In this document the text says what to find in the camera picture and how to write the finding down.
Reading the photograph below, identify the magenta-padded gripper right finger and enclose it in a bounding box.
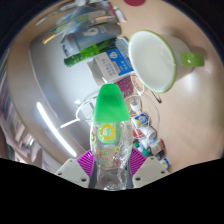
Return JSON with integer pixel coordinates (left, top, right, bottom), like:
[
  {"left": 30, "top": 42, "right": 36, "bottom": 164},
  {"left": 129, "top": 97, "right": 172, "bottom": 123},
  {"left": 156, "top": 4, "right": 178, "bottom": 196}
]
[{"left": 128, "top": 147, "right": 171, "bottom": 188}]

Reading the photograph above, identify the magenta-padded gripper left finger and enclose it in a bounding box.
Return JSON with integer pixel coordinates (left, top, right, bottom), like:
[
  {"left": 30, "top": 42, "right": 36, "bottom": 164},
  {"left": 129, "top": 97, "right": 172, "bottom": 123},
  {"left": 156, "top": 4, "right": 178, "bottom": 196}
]
[{"left": 54, "top": 149, "right": 98, "bottom": 188}]

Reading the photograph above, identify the clear bottle with green cap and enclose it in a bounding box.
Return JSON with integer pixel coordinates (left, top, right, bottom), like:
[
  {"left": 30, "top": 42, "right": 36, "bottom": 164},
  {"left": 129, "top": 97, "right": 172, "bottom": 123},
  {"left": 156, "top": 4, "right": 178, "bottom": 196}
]
[{"left": 90, "top": 83, "right": 134, "bottom": 191}]

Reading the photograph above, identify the white LED light bar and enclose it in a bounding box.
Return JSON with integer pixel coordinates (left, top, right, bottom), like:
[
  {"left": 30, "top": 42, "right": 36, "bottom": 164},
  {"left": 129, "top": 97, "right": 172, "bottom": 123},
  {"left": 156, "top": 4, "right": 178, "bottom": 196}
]
[{"left": 35, "top": 101, "right": 78, "bottom": 158}]

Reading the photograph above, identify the small white blue-label bottle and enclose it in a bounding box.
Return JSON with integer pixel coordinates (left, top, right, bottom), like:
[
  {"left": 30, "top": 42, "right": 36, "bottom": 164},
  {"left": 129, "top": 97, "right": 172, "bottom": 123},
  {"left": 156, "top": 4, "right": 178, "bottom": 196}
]
[{"left": 133, "top": 112, "right": 152, "bottom": 127}]

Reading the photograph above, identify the pink snack bag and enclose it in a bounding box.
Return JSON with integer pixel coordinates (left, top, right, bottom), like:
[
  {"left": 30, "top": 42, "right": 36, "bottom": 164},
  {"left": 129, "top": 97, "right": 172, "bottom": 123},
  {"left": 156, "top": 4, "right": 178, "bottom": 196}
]
[{"left": 114, "top": 75, "right": 136, "bottom": 98}]

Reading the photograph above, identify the white and blue carton box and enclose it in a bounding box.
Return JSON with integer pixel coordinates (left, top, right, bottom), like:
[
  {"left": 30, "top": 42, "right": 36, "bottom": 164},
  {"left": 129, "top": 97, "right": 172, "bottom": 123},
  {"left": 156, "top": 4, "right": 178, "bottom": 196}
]
[{"left": 87, "top": 48, "right": 134, "bottom": 86}]

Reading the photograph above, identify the white cable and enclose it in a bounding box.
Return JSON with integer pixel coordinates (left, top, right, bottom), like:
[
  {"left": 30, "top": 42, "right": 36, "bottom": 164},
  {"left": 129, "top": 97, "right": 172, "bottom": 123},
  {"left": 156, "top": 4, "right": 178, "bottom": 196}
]
[{"left": 59, "top": 91, "right": 101, "bottom": 130}]

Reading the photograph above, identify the white mug with green handle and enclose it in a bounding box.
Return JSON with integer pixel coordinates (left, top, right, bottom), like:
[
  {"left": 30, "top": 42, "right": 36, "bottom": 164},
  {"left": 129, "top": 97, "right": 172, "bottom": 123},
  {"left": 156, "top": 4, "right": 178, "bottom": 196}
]
[{"left": 127, "top": 29, "right": 205, "bottom": 94}]

